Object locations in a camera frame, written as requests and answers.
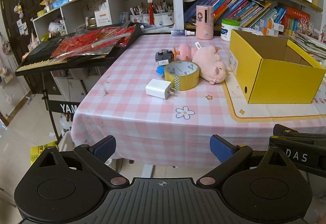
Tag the yellow tape roll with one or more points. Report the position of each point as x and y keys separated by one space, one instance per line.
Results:
x=183 y=82

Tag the orange and white box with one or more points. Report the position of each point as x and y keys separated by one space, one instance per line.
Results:
x=273 y=25
x=267 y=31

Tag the white pen holder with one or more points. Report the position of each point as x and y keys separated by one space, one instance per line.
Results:
x=164 y=19
x=136 y=18

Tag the white plastic bag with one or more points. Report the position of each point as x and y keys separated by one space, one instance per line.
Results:
x=56 y=27

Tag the yellow bag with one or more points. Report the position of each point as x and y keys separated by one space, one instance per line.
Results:
x=42 y=151

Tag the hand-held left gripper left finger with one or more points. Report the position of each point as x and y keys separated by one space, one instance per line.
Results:
x=104 y=149

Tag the red boxed book set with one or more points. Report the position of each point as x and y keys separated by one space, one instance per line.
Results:
x=296 y=20

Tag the small blue plastic piece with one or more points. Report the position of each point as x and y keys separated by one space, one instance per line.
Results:
x=160 y=72

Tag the black keyboard stand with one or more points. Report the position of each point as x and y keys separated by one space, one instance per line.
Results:
x=54 y=107

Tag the yellow cardboard box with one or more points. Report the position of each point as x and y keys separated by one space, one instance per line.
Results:
x=280 y=81

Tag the row of leaning books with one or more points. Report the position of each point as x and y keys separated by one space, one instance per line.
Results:
x=236 y=7

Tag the pile of red packets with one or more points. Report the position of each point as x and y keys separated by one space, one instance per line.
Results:
x=89 y=42

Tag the white wall charger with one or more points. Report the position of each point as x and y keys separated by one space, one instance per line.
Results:
x=158 y=88

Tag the white box red label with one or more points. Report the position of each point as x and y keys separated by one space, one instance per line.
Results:
x=103 y=18

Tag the red tall tube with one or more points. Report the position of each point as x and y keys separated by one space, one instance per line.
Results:
x=151 y=11

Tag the cream desk mat orange border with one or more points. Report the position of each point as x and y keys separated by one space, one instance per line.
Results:
x=267 y=112

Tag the stack of paper booklets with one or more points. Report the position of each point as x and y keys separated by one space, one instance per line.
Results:
x=309 y=46

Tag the pink checked tablecloth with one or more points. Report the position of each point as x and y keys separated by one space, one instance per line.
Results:
x=127 y=112

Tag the small grey toy car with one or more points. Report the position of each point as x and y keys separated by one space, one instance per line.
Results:
x=164 y=56

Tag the white jar green lid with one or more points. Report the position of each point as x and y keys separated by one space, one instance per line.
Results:
x=229 y=32

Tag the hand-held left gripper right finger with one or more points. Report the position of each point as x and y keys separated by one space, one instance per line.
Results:
x=220 y=149

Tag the white table leg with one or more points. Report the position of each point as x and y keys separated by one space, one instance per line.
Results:
x=148 y=171

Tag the pink cylindrical appliance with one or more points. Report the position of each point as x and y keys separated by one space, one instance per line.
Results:
x=204 y=23

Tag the pink pig plush toy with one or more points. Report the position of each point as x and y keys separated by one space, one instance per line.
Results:
x=208 y=66

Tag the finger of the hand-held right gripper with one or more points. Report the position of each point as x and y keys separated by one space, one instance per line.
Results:
x=300 y=142
x=293 y=133

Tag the pink chick plush toy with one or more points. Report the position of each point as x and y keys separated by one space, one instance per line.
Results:
x=184 y=51

